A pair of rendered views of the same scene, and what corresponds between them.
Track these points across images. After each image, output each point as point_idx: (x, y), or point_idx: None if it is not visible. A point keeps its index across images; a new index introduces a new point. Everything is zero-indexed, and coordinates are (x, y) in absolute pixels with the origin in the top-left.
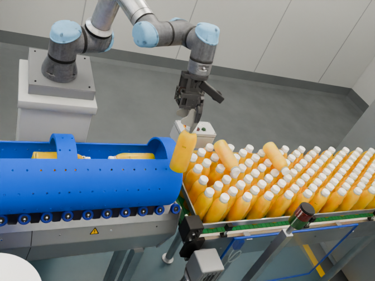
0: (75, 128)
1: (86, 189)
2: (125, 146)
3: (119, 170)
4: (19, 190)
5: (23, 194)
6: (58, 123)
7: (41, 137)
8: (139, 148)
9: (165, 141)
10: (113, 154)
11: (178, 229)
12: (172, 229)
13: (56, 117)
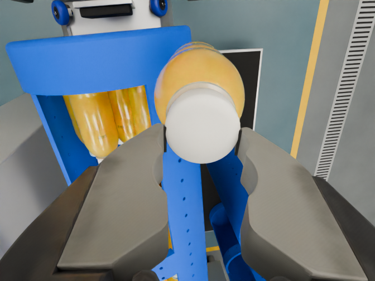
0: (3, 189)
1: (201, 207)
2: (54, 132)
3: (183, 185)
4: (205, 267)
5: (206, 259)
6: (9, 218)
7: (34, 212)
8: (41, 98)
9: (72, 82)
10: (70, 142)
11: (191, 0)
12: (169, 1)
13: (5, 232)
